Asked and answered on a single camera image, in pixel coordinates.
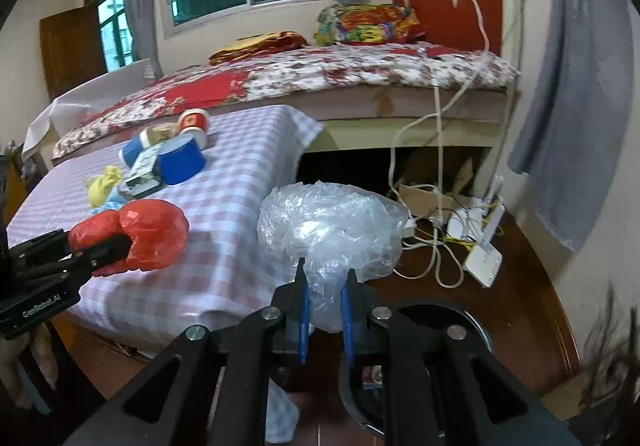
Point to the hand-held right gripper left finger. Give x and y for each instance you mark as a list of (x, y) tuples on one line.
[(303, 326)]

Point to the folded red yellow blanket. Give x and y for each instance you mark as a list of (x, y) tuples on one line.
[(260, 46)]

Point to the colourful patterned pillow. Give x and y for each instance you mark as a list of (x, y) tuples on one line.
[(365, 23)]

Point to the cardboard box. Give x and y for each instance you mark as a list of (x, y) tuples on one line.
[(420, 198)]

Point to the black round trash bin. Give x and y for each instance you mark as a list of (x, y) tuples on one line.
[(475, 326)]

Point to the light blue crumpled cloth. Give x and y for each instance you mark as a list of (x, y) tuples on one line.
[(112, 205)]

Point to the pink checkered tablecloth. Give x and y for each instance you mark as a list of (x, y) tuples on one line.
[(240, 166)]

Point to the white modem box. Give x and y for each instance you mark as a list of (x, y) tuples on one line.
[(462, 226)]

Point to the red paper cup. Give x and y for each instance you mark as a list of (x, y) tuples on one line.
[(194, 122)]

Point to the white power strip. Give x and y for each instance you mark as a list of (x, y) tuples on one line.
[(410, 227)]

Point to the red heart-shaped headboard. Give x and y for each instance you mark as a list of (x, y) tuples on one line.
[(445, 6)]

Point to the floral bedsheet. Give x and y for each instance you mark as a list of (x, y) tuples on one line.
[(350, 71)]

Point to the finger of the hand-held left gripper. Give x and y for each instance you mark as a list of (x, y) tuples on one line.
[(100, 253), (40, 246)]

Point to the small blue paper cup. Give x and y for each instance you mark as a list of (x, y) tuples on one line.
[(131, 151)]

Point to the red plastic bag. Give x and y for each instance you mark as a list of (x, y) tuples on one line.
[(150, 231)]

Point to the grey hanging cloth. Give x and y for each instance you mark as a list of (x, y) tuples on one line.
[(575, 76)]

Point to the bed frame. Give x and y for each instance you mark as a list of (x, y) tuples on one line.
[(400, 111)]

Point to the dark feathery object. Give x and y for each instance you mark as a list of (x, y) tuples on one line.
[(607, 341)]

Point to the small green white box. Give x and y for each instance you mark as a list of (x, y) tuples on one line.
[(142, 171)]

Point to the brown wooden door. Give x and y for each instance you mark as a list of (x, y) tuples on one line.
[(70, 51)]

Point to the white board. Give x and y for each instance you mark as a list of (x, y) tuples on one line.
[(85, 93)]

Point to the yellow crumpled wrapper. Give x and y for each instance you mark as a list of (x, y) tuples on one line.
[(102, 186)]

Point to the white router with antennas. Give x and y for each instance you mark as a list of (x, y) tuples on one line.
[(482, 266)]

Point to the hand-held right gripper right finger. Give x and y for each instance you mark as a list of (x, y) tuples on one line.
[(347, 326)]

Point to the large blue paper cup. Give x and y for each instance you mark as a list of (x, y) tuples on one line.
[(182, 163)]

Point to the clear plastic bag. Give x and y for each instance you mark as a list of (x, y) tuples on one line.
[(325, 226)]

